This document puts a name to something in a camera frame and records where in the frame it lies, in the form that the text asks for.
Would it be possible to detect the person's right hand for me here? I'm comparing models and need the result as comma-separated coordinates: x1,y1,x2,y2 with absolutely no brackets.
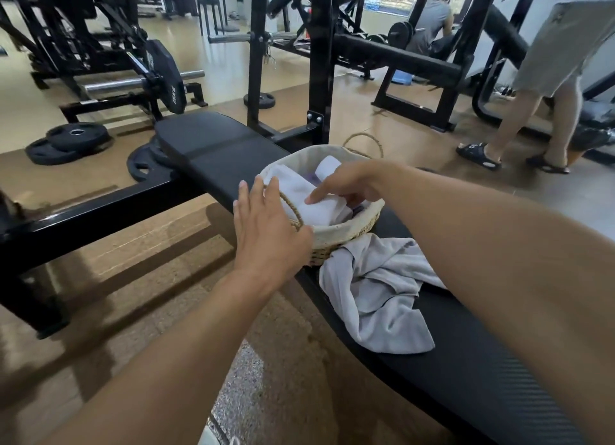
305,160,385,209

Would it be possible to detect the black barbell stand frame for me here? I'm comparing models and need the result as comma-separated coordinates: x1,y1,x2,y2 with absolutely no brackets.
60,82,210,123

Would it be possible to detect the black bumper plate white print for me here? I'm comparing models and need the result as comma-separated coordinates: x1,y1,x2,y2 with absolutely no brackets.
143,38,188,116

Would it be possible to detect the orange bin with black bag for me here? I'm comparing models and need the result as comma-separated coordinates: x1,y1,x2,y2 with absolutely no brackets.
566,125,615,167

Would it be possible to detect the woven basket with white liner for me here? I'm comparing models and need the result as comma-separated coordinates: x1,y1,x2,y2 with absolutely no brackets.
259,132,386,267

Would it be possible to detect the black steel base beam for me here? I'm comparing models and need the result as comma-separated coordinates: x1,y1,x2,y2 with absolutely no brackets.
0,173,202,340

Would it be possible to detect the silver steel barbell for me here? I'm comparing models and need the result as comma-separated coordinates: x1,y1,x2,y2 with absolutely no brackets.
82,70,206,95
206,30,299,45

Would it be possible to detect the black bench press frame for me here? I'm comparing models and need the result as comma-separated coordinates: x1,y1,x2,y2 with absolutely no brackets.
331,0,503,133

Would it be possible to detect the black metal stool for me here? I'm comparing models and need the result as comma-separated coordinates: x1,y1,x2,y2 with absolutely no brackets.
197,0,227,36

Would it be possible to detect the black rubber weight plate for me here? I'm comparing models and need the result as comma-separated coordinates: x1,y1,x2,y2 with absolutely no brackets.
24,137,83,167
242,92,277,110
45,122,115,153

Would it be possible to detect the person's left hand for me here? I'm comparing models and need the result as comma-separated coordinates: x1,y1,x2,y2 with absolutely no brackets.
232,175,314,292

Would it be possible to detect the large black weight plate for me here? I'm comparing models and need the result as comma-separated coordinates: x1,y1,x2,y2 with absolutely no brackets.
126,137,174,183

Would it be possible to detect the person's left white shoe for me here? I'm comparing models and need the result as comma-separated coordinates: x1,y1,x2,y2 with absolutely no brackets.
199,425,241,445

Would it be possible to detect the black padded weight bench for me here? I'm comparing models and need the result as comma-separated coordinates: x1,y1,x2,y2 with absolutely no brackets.
153,111,592,445

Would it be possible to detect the light grey towel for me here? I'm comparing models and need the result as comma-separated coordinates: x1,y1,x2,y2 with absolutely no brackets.
318,233,448,355

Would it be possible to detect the person's left forearm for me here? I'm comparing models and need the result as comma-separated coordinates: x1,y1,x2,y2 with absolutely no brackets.
43,271,289,445

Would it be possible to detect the black gym machine frame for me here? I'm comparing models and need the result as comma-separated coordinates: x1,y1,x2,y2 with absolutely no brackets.
0,0,150,100

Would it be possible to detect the white towel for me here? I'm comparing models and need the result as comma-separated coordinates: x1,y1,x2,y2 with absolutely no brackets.
315,155,343,181
264,163,354,227

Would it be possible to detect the person's right forearm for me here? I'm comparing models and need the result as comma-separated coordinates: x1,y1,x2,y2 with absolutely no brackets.
372,163,615,445

